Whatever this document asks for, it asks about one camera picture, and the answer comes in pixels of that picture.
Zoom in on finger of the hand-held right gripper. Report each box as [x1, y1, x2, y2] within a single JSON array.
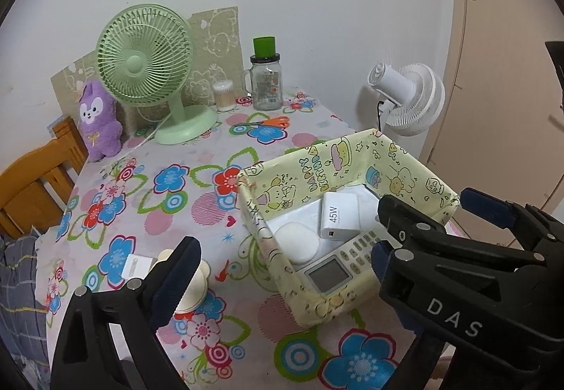
[[378, 195, 548, 270], [461, 188, 564, 259]]

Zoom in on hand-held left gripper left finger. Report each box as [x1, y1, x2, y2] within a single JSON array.
[[50, 236, 202, 390]]

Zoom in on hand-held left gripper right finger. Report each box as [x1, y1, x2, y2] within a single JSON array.
[[371, 240, 446, 390]]

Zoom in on cream cartoon round disc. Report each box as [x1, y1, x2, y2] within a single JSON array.
[[157, 248, 210, 314]]

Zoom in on silver white charger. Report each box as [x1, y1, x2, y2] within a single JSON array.
[[122, 255, 158, 281]]

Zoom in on white keypad device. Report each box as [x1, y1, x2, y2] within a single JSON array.
[[294, 230, 403, 296]]

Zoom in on white cube charger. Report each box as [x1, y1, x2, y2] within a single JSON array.
[[318, 192, 349, 240]]

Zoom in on white oval case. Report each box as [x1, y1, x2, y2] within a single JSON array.
[[274, 220, 320, 265]]

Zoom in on yellow cartoon paper box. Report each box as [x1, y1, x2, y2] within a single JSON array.
[[237, 129, 460, 328]]

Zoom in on white standing fan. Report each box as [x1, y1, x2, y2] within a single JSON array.
[[358, 62, 446, 137]]

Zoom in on beige wooden door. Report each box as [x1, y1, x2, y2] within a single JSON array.
[[418, 0, 564, 241]]

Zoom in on grey plaid bedding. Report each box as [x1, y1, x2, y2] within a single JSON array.
[[0, 234, 49, 366]]

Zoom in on wooden chair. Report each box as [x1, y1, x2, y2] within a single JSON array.
[[0, 116, 89, 239]]

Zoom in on purple plush toy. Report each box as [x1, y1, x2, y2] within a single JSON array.
[[78, 79, 123, 162]]

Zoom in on cotton swab jar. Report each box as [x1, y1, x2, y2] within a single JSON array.
[[212, 80, 235, 112]]

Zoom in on glass jar with green lid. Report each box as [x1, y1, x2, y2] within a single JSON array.
[[242, 36, 283, 111]]

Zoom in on green desk fan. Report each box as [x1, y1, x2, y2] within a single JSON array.
[[96, 2, 219, 146]]

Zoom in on beige cartoon cardboard panel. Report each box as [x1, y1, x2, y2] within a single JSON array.
[[50, 6, 244, 115]]

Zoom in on white fan cable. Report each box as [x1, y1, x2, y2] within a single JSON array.
[[131, 116, 172, 149]]

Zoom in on orange handled scissors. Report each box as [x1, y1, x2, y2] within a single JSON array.
[[233, 117, 290, 129]]

